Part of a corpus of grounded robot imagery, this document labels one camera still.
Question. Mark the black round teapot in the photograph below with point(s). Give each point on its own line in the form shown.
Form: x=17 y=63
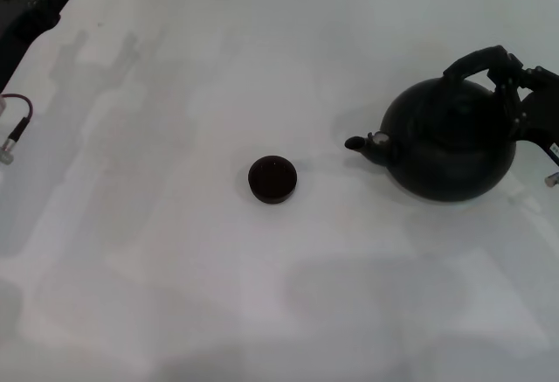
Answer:
x=450 y=159

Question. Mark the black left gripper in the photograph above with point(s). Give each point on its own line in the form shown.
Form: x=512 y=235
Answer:
x=19 y=28

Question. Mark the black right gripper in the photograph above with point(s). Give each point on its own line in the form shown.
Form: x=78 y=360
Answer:
x=543 y=120

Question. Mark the small black teacup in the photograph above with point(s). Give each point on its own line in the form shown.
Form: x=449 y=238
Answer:
x=273 y=189

